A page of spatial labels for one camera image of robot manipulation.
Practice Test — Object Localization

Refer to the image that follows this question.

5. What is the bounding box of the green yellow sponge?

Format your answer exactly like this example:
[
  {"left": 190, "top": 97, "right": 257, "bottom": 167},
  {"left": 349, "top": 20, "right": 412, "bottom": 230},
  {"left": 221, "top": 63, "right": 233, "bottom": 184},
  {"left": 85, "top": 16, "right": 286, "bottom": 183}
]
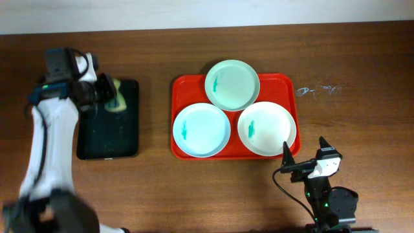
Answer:
[{"left": 104, "top": 79, "right": 127, "bottom": 113}]

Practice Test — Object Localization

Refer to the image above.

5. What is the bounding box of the white plate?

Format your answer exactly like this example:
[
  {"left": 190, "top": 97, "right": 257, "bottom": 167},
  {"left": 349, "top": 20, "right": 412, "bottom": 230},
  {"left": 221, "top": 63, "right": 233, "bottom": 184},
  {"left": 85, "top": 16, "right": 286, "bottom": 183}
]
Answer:
[{"left": 237, "top": 102, "right": 298, "bottom": 157}]

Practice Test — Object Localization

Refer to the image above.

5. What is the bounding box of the light blue plate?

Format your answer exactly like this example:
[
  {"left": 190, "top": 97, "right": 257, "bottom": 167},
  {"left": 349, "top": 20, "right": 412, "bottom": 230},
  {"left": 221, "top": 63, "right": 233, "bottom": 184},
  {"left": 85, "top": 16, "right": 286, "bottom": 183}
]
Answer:
[{"left": 172, "top": 103, "right": 231, "bottom": 159}]

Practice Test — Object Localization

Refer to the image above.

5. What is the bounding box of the light green plate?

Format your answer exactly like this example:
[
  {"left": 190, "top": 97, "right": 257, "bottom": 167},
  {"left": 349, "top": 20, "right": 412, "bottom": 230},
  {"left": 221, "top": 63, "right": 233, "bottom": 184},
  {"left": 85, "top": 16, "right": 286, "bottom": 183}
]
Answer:
[{"left": 204, "top": 60, "right": 260, "bottom": 111}]

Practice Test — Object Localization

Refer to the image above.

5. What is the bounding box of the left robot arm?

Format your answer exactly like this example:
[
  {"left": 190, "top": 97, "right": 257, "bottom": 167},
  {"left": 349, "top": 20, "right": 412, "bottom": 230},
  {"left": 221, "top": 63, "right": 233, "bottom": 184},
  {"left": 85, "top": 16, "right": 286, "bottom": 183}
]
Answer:
[{"left": 2, "top": 48, "right": 128, "bottom": 233}]

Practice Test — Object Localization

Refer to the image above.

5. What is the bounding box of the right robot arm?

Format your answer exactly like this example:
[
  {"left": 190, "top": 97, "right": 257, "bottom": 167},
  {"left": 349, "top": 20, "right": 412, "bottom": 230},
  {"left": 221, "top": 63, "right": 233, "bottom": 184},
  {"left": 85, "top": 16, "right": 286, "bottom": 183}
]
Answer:
[{"left": 272, "top": 137, "right": 358, "bottom": 232}]

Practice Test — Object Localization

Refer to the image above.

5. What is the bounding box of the black plastic tray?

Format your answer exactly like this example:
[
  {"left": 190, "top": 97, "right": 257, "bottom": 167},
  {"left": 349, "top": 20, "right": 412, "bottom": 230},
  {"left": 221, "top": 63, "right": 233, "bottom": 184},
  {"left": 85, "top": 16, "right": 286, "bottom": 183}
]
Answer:
[{"left": 76, "top": 80, "right": 139, "bottom": 160}]

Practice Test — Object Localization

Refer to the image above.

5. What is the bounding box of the red plastic tray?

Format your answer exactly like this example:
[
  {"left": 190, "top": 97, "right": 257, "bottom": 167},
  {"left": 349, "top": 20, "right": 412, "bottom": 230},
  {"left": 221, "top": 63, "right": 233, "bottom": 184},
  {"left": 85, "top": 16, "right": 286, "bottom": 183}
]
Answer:
[{"left": 171, "top": 73, "right": 301, "bottom": 161}]

